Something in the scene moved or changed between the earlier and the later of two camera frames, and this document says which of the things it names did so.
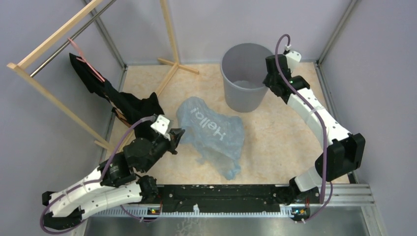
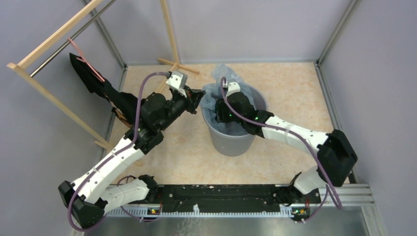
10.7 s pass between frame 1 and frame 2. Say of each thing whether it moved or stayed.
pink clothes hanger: stayed
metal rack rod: stayed
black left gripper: moved
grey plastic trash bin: moved
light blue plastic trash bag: moved
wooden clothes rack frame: stayed
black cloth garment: stayed
